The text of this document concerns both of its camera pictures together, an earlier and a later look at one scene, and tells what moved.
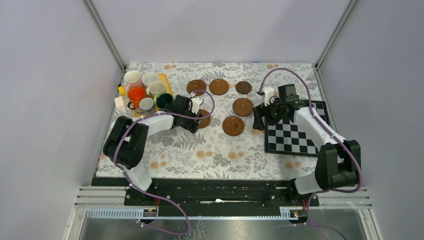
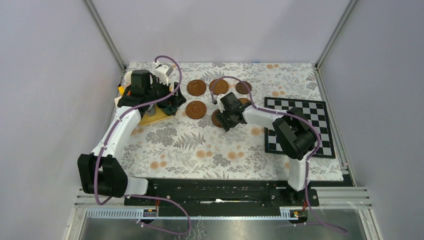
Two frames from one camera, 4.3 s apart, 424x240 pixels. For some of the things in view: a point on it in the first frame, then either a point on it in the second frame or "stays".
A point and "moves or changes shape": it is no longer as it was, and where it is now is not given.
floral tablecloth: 226,145 stays
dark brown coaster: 243,87 stays
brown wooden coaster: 233,126 moves or changes shape
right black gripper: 260,111 -> 228,126
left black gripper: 192,126 -> 175,100
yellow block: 122,91 stays
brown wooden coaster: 218,87 stays
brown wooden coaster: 196,85 stays
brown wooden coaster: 205,122 moves or changes shape
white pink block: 119,101 stays
